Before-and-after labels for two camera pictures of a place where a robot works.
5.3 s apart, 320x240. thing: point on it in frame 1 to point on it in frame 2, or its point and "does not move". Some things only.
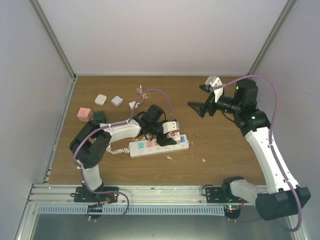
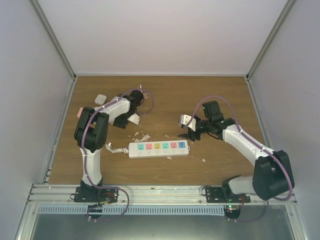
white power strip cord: x=125 y=150 does not move
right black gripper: x=202 y=107 to x=191 y=136
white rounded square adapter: x=100 y=99 does not move
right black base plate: x=215 y=194 does not move
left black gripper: x=170 y=140 to x=119 y=119
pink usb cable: x=144 y=96 does not move
